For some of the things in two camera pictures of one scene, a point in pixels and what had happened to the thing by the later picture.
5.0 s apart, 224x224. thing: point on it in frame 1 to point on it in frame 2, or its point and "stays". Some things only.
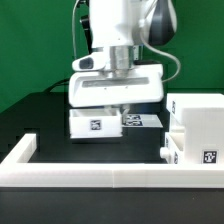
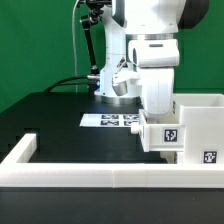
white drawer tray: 95,124 to 161,133
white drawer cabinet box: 195,129 stays
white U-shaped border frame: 16,170 stays
